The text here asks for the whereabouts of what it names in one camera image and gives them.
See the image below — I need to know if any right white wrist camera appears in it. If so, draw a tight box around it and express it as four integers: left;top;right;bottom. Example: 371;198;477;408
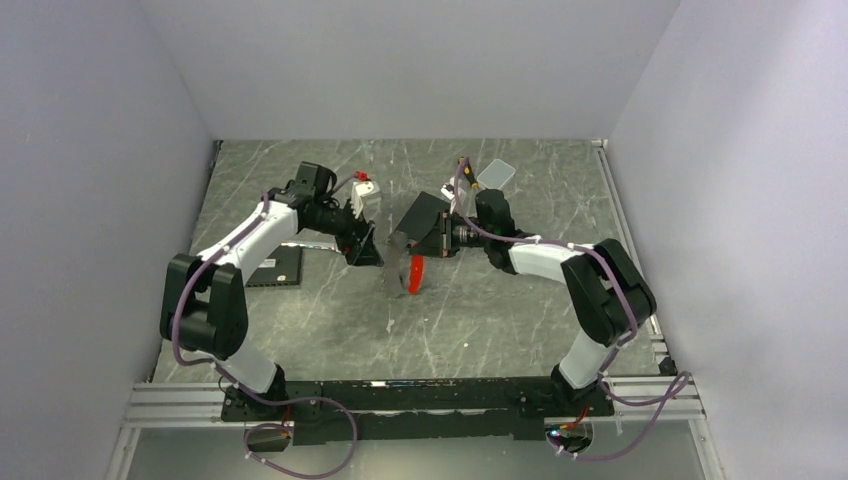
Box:
440;179;473;213

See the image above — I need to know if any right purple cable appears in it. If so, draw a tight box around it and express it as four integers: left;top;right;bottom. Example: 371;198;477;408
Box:
452;156;692;463

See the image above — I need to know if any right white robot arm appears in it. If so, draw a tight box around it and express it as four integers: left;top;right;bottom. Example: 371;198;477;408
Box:
388;189;657;415

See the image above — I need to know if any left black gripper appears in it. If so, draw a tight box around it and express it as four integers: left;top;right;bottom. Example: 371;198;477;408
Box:
307;196;384;267

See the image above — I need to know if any yellow black screwdriver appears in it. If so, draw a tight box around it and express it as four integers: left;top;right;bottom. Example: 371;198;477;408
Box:
458;156;479;190

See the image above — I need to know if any aluminium frame rail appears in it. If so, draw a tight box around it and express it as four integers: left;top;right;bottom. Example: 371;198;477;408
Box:
122;382;707;428

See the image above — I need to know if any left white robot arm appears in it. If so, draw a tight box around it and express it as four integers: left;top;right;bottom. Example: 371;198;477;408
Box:
160;162;383;420

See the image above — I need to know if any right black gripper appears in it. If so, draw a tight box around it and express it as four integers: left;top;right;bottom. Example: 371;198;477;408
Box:
411;210;492;259

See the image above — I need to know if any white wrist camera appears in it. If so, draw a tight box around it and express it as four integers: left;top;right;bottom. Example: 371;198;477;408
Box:
351;171;382;216
440;179;473;213

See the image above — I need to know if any silver open-end wrench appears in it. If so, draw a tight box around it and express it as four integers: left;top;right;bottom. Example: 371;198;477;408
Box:
286;242;338;252

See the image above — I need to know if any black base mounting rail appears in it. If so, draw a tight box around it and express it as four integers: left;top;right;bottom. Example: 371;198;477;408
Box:
220;376;614;446

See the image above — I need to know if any black network switch box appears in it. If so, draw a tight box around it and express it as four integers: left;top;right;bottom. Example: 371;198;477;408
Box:
246;245;303;288

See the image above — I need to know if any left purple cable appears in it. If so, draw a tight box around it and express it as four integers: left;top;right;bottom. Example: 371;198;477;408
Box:
170;172;360;480

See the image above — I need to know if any red and white keychain tag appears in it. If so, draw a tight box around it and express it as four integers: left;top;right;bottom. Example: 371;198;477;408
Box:
383;232;424;298

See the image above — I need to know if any small white square box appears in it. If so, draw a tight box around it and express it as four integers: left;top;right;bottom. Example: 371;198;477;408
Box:
477;158;516;190

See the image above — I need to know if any purple cable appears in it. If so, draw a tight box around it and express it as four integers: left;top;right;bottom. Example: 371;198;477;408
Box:
452;156;692;463
170;172;360;480

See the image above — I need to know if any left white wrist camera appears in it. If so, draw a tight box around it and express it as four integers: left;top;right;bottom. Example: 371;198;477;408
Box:
351;171;382;216

